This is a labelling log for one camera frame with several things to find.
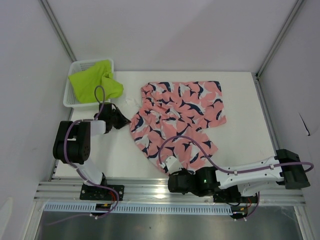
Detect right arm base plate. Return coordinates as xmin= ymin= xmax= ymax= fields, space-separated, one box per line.
xmin=213 ymin=186 xmax=258 ymax=206

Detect aluminium frame post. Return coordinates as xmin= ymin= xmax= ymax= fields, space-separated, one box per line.
xmin=38 ymin=0 xmax=77 ymax=62
xmin=255 ymin=0 xmax=307 ymax=80

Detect aluminium mounting rail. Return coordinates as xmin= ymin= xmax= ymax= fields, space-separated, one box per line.
xmin=33 ymin=178 xmax=306 ymax=206

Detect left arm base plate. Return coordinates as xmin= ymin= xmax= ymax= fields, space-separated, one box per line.
xmin=79 ymin=184 xmax=125 ymax=201

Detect pink shark print shorts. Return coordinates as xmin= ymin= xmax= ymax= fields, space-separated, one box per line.
xmin=129 ymin=80 xmax=227 ymax=175

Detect white slotted cable duct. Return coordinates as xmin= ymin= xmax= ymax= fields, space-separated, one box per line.
xmin=43 ymin=202 xmax=233 ymax=216

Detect white plastic basket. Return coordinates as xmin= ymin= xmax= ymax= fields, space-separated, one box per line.
xmin=63 ymin=58 xmax=114 ymax=109

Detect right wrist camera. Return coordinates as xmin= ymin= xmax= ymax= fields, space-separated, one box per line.
xmin=160 ymin=156 xmax=183 ymax=174

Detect right aluminium frame post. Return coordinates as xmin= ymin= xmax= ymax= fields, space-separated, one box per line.
xmin=255 ymin=0 xmax=307 ymax=80

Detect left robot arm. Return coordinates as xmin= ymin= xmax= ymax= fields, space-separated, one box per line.
xmin=52 ymin=102 xmax=131 ymax=200

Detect lime green shorts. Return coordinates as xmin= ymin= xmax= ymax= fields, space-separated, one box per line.
xmin=68 ymin=59 xmax=124 ymax=104

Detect left aluminium frame post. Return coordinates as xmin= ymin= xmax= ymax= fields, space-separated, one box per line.
xmin=38 ymin=0 xmax=77 ymax=62

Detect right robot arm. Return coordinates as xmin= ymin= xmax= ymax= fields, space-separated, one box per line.
xmin=128 ymin=119 xmax=310 ymax=202

